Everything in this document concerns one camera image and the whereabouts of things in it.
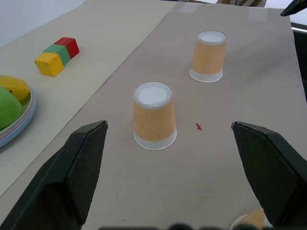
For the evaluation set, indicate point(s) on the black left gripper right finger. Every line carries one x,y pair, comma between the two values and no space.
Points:
271,172

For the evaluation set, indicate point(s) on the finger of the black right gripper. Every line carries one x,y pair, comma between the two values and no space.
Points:
293,8

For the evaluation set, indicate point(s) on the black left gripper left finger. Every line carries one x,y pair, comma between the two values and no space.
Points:
60,177

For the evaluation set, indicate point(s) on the orange ribbed paper cup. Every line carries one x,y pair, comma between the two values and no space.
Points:
208,56
251,219
154,117

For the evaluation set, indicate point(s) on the pastel stacked plates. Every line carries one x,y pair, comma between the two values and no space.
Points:
22,115

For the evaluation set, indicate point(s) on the red cross mark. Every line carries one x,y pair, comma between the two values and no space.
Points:
198,126

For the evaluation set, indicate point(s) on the green mango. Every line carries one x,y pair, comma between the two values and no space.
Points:
7,109

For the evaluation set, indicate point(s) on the yellow banana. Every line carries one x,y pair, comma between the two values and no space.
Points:
15,87

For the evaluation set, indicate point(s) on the yellow wooden cube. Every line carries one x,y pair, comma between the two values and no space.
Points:
49,64

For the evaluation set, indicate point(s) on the green wooden cube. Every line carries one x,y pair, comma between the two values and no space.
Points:
60,53

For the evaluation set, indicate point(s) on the red wooden cube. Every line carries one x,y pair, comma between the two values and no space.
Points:
69,46

